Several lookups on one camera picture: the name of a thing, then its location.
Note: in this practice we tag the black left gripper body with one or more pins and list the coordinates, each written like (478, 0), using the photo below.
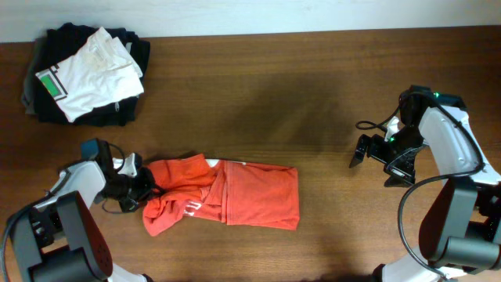
(143, 184)

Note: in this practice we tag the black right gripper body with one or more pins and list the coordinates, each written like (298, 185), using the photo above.
(379, 157)

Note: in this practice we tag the orange-red t-shirt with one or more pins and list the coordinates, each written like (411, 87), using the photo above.
(232, 192)

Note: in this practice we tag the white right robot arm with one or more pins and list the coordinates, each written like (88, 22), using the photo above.
(428, 139)

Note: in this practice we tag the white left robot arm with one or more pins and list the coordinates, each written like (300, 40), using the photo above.
(56, 238)

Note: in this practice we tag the folded white t-shirt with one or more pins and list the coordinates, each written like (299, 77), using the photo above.
(102, 71)

